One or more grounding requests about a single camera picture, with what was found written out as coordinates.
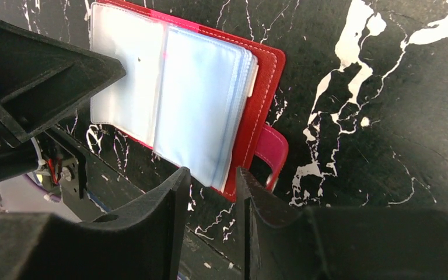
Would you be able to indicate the red leather card holder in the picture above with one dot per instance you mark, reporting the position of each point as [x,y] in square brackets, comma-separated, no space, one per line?
[198,97]

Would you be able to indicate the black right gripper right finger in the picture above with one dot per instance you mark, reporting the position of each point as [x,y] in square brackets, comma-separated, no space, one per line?
[277,241]

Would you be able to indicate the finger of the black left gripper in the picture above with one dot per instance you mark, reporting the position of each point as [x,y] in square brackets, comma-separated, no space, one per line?
[42,80]

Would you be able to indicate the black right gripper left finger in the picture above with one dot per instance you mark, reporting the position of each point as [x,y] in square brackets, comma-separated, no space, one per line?
[140,240]

